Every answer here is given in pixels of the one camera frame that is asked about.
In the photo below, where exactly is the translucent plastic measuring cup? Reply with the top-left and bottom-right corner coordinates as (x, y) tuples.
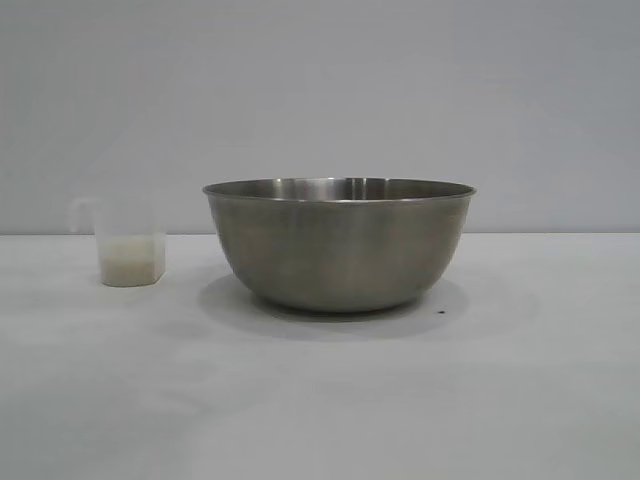
(69, 196), (167, 289)

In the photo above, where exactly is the stainless steel mixing bowl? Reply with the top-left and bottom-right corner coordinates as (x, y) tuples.
(201, 176), (478, 315)

